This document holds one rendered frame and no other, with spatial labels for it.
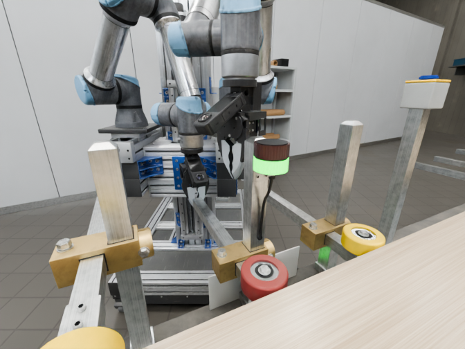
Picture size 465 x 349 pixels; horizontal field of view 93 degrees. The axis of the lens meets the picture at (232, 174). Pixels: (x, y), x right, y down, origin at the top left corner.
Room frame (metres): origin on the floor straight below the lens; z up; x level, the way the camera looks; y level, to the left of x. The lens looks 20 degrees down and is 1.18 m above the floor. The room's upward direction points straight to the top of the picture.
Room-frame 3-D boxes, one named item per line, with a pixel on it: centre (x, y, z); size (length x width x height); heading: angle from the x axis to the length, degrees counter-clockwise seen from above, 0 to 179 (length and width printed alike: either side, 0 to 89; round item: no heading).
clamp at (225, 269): (0.40, -0.03, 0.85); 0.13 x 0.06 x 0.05; 115
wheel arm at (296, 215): (0.58, -0.20, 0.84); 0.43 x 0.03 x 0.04; 25
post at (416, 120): (0.62, -0.51, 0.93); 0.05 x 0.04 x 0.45; 115
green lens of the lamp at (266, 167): (0.37, -0.07, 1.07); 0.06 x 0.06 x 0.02
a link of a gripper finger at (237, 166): (0.48, -0.03, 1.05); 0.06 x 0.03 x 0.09; 135
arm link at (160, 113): (0.77, 0.20, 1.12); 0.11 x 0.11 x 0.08; 55
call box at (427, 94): (0.62, -0.51, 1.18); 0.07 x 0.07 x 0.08; 25
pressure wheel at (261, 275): (0.30, -0.05, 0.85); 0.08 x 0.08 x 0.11
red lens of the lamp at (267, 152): (0.37, -0.07, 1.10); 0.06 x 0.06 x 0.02
